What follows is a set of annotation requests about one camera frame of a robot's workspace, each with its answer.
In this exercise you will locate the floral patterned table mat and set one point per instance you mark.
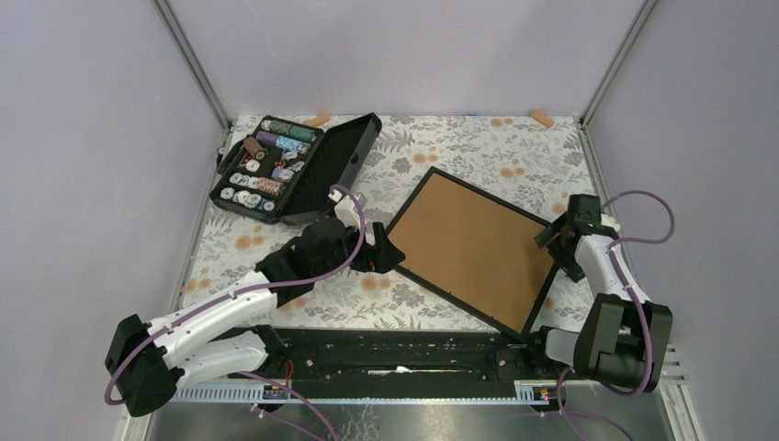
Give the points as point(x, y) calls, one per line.
point(516, 159)

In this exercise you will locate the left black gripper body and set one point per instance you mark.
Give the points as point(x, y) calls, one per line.
point(348, 242)

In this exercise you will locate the left wooden cork piece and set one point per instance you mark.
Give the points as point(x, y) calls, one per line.
point(317, 121)

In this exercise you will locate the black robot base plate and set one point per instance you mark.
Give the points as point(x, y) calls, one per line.
point(325, 356)

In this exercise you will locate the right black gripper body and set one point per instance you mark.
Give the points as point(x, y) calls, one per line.
point(570, 265)

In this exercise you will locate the right wooden cork piece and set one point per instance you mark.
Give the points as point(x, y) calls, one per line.
point(542, 118)

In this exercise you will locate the black picture frame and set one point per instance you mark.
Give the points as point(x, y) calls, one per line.
point(535, 310)

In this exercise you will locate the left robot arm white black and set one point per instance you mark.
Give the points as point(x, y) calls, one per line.
point(148, 362)

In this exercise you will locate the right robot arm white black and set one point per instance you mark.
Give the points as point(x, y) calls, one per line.
point(624, 336)

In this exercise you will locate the white slotted cable duct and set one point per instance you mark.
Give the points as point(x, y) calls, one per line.
point(378, 391)

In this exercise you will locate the wooden cork piece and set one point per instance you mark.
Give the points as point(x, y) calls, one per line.
point(317, 121)
point(542, 118)

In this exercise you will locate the black open poker chip case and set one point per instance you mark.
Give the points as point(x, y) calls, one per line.
point(283, 170)

